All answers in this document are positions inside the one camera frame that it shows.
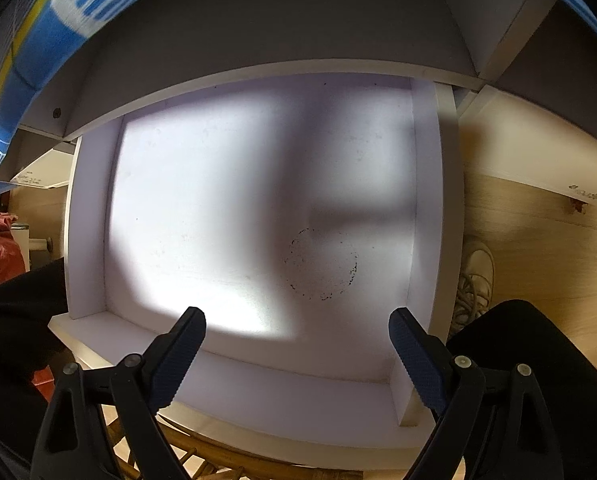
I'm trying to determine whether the white sneaker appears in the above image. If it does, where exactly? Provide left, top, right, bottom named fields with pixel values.
left=449, top=236, right=495, bottom=337

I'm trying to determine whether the wicker chair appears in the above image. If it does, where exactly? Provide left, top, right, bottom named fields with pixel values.
left=103, top=414, right=365, bottom=480

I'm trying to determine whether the white bed drawer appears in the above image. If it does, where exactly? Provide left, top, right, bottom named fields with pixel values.
left=50, top=72, right=465, bottom=471

